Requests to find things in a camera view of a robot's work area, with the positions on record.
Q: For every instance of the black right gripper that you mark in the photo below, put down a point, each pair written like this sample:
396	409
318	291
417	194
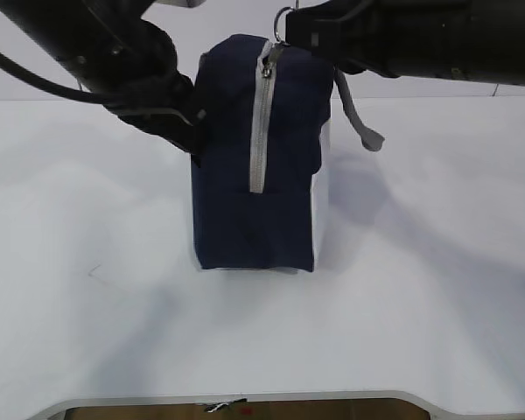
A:
352	35

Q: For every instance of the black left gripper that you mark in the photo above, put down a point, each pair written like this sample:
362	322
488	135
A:
165	103

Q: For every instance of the navy blue insulated lunch bag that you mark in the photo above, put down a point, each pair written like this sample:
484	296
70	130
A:
260	185

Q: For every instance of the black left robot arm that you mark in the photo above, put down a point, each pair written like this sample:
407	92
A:
125	63

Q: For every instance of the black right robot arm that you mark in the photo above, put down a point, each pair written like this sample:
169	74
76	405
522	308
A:
477	41

